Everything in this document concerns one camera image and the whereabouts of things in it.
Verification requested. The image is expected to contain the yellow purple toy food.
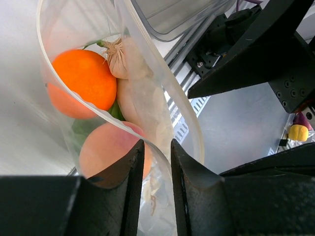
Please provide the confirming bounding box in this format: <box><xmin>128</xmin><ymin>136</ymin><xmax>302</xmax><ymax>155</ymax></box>
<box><xmin>288</xmin><ymin>113</ymin><xmax>315</xmax><ymax>142</ymax></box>

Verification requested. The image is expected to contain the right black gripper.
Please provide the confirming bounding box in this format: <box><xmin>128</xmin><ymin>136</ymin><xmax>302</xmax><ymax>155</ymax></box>
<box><xmin>188</xmin><ymin>0</ymin><xmax>315</xmax><ymax>113</ymax></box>

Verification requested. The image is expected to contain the clear zip top bag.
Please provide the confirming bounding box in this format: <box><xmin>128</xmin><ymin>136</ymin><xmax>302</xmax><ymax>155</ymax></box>
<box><xmin>36</xmin><ymin>0</ymin><xmax>204</xmax><ymax>236</ymax></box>

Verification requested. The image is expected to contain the orange fruit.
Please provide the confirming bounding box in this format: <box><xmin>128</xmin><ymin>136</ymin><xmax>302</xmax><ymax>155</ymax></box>
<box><xmin>47</xmin><ymin>49</ymin><xmax>117</xmax><ymax>119</ymax></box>

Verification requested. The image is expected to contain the peach fruit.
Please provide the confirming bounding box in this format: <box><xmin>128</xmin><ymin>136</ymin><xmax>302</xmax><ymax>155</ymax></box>
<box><xmin>79</xmin><ymin>122</ymin><xmax>139</xmax><ymax>178</ymax></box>

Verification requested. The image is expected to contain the clear plastic food container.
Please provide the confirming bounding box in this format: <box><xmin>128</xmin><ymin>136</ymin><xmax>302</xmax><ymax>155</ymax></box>
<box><xmin>131</xmin><ymin>0</ymin><xmax>235</xmax><ymax>42</ymax></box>

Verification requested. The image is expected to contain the white slotted cable duct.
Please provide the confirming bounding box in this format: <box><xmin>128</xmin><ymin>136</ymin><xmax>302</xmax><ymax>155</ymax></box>
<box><xmin>165</xmin><ymin>95</ymin><xmax>210</xmax><ymax>144</ymax></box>

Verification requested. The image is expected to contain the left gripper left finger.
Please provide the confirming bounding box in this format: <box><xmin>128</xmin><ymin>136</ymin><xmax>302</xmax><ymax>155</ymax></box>
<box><xmin>0</xmin><ymin>140</ymin><xmax>145</xmax><ymax>236</ymax></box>

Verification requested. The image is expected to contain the green lettuce leaf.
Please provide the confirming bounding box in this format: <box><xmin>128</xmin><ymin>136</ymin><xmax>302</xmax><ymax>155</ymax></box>
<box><xmin>64</xmin><ymin>49</ymin><xmax>117</xmax><ymax>153</ymax></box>

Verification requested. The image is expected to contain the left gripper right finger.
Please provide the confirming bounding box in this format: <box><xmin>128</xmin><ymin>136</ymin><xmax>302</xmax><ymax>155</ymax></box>
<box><xmin>171</xmin><ymin>140</ymin><xmax>315</xmax><ymax>236</ymax></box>

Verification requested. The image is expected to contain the aluminium mounting rail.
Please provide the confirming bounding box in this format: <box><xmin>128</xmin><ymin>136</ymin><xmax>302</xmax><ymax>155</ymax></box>
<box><xmin>164</xmin><ymin>15</ymin><xmax>215</xmax><ymax>87</ymax></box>

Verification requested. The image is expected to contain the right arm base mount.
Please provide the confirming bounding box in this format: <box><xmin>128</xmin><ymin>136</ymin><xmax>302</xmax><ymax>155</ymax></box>
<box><xmin>186</xmin><ymin>5</ymin><xmax>262</xmax><ymax>77</ymax></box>

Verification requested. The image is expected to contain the small beige mushroom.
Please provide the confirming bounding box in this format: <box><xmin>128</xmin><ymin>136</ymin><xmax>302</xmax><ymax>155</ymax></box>
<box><xmin>102</xmin><ymin>38</ymin><xmax>127</xmax><ymax>79</ymax></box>

